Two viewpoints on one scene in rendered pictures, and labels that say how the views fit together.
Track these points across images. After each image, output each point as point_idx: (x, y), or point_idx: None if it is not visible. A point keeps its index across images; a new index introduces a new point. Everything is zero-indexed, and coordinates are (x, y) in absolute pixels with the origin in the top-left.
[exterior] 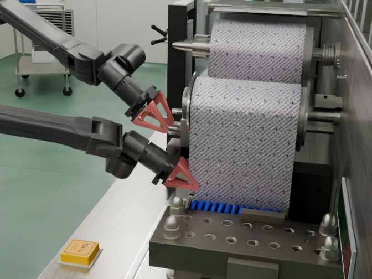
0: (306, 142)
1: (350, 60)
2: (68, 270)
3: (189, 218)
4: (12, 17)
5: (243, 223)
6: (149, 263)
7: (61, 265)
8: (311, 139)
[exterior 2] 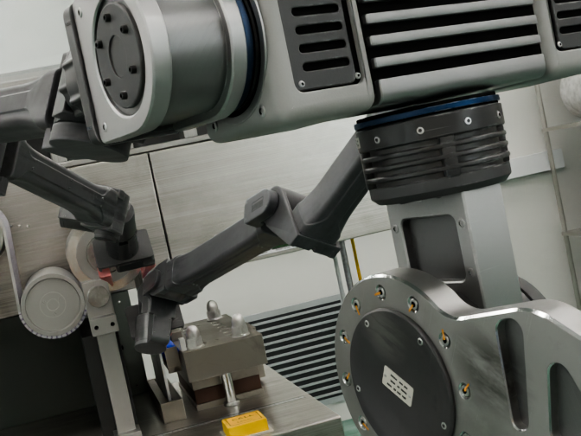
0: None
1: (117, 180)
2: (279, 423)
3: None
4: (51, 164)
5: None
6: (266, 359)
7: (274, 428)
8: None
